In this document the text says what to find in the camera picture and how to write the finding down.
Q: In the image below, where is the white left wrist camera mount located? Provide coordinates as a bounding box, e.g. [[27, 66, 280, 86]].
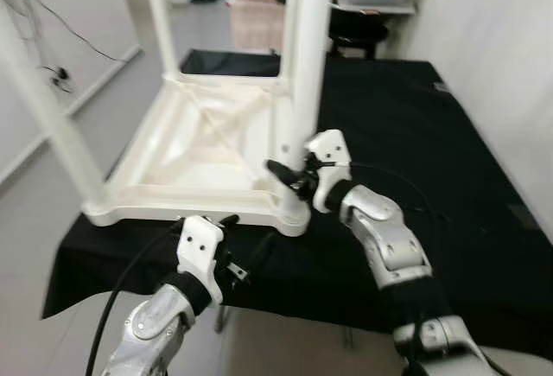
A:
[[175, 214, 226, 309]]

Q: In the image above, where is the long thin black cable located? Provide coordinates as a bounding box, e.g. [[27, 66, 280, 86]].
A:
[[17, 0, 130, 64]]

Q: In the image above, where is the black cable bundle with plug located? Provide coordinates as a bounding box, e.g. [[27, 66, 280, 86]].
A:
[[0, 0, 76, 93]]

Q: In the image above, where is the black tablecloth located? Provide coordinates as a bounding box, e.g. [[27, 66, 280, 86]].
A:
[[41, 48, 553, 365]]

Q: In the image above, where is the white plastic children table top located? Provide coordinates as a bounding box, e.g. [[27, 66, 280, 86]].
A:
[[82, 72, 313, 238]]

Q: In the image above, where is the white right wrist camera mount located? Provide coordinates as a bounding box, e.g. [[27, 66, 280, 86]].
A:
[[304, 130, 354, 215]]

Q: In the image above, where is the beige cloth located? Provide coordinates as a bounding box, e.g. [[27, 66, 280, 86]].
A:
[[229, 0, 291, 48]]

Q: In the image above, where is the black round stool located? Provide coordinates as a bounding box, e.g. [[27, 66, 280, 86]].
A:
[[330, 37, 381, 59]]

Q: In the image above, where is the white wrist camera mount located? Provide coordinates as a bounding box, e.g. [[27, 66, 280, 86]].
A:
[[304, 130, 354, 215], [175, 214, 226, 309]]

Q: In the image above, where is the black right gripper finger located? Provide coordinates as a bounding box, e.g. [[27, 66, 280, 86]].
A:
[[264, 160, 303, 195]]

